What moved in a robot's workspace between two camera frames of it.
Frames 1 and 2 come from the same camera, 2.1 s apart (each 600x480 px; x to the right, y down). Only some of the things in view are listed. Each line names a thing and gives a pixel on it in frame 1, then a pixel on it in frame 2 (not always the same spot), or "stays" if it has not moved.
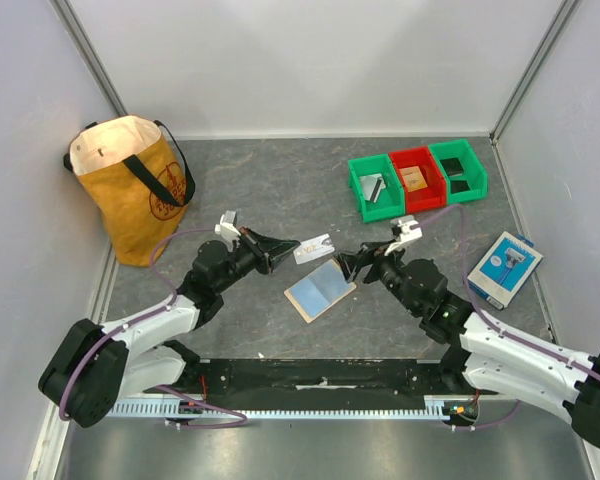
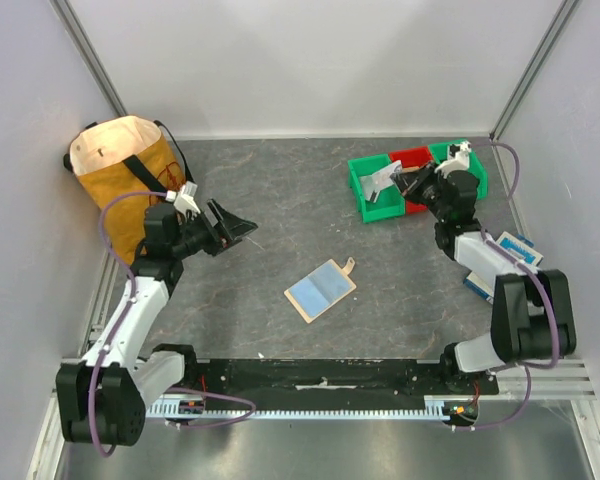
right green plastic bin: [474, 171] stays
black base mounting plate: [413, 377] stays
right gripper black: [376, 263] to [413, 180]
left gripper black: [270, 251] to [227, 232]
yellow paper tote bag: [139, 179] stays
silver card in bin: [372, 186] stays
